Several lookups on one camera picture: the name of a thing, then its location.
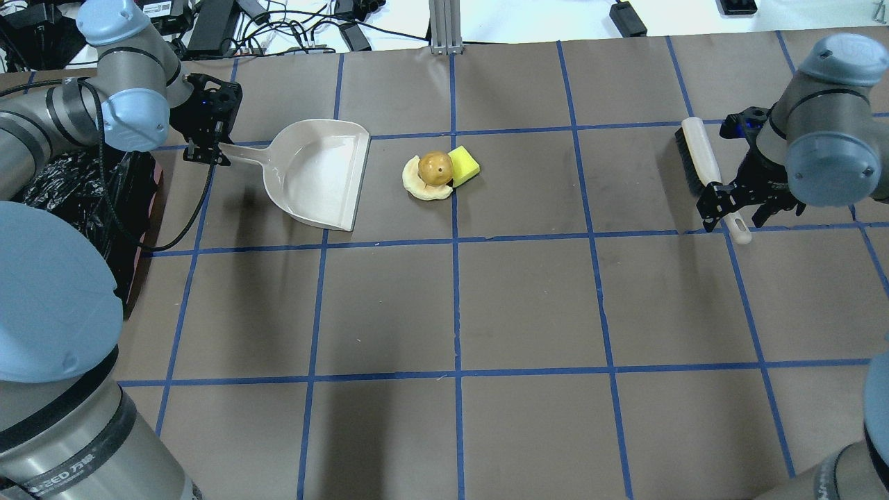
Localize brown round potato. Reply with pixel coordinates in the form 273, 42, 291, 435
418, 151, 454, 186

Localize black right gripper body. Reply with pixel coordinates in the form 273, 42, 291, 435
720, 107, 806, 216

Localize bin with black bag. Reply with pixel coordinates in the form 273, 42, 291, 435
12, 147, 159, 310

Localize black power adapter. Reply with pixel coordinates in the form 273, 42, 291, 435
609, 1, 648, 38

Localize yellow sponge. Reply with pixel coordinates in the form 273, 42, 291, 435
447, 146, 481, 189

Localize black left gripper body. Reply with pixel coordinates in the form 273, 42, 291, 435
169, 74, 242, 165

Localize black power brick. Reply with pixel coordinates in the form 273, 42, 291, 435
186, 0, 240, 59

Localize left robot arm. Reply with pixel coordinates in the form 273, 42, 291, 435
1, 1, 242, 499

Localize aluminium frame post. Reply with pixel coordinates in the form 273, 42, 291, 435
429, 0, 464, 55

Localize white hand brush black bristles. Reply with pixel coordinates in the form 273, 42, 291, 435
675, 117, 753, 244

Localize beige plastic dustpan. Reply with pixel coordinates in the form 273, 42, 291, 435
219, 118, 371, 232

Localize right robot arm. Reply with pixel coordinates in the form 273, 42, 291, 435
675, 33, 888, 499

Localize pale yellow peel piece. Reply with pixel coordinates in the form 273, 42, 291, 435
402, 156, 454, 201

